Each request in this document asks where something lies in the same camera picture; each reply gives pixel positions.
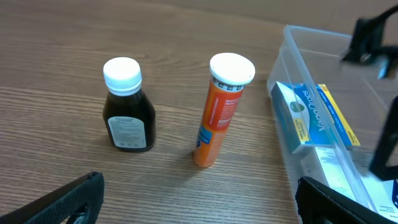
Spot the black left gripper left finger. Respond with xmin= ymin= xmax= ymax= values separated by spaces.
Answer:
xmin=1 ymin=172 xmax=104 ymax=224

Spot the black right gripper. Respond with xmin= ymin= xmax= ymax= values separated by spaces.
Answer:
xmin=342 ymin=5 xmax=397 ymax=80

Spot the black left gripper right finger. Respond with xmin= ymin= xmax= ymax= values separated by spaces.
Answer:
xmin=295 ymin=177 xmax=395 ymax=224

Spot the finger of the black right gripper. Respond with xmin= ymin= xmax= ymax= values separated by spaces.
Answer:
xmin=369 ymin=97 xmax=397 ymax=181

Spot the white medicine box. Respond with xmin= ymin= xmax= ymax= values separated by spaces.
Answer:
xmin=300 ymin=147 xmax=397 ymax=222

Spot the dark syrup bottle white cap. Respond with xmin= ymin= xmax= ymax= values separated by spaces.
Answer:
xmin=103 ymin=57 xmax=156 ymax=152

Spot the clear plastic container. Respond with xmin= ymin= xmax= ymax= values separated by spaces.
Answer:
xmin=267 ymin=26 xmax=397 ymax=214

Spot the blue yellow VapoDrops box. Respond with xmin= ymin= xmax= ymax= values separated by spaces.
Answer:
xmin=271 ymin=82 xmax=361 ymax=154

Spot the orange tablet tube white cap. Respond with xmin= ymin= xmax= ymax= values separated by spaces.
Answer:
xmin=193 ymin=52 xmax=256 ymax=168

